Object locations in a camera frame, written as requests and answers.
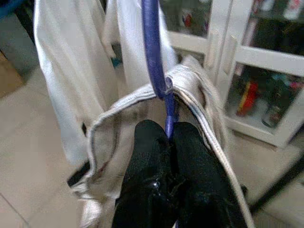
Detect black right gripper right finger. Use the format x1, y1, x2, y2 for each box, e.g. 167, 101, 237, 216
172, 122, 247, 228

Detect white glass display cabinet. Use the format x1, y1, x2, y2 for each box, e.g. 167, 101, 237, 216
163, 0, 304, 149

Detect black clothes rack frame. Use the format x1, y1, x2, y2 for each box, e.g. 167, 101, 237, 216
249, 154, 304, 214

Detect brown cardboard box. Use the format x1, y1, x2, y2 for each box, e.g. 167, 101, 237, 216
0, 53, 26, 99

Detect purple wire hanger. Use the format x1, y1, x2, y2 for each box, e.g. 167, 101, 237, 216
141, 0, 180, 143

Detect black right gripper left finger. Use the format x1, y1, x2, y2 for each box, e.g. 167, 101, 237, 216
113, 120, 178, 228

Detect cream pants with dark stitching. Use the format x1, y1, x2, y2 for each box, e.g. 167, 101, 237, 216
66, 56, 256, 228

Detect red bottle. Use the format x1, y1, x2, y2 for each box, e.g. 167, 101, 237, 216
236, 80, 259, 117

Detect white shirt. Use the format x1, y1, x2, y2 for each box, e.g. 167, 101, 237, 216
103, 0, 179, 92
33, 0, 114, 164

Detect dark can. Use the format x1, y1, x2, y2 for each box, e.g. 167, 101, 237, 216
261, 105, 282, 128

